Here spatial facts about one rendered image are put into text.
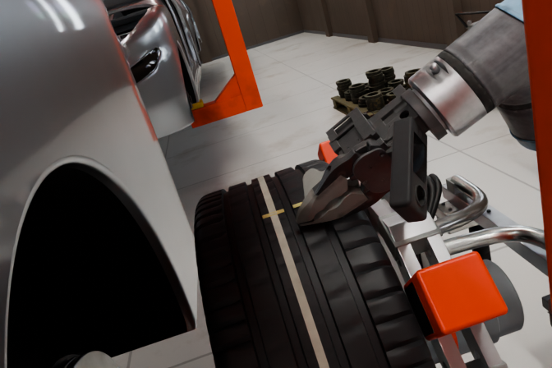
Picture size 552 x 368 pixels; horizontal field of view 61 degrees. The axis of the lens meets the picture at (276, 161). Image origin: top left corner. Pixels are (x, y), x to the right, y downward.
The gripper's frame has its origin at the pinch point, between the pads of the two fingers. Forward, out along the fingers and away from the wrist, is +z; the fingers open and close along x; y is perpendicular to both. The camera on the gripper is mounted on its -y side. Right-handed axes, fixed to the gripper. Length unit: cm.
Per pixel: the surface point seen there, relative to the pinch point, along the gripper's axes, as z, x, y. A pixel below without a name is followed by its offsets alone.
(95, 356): 46.8, -3.1, 8.7
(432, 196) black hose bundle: -12.5, -31.5, 16.0
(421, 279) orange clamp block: -7.8, -4.8, -12.7
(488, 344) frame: -8.0, -18.1, -16.5
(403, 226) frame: -8.4, -10.4, -1.5
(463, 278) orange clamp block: -11.2, -7.2, -14.0
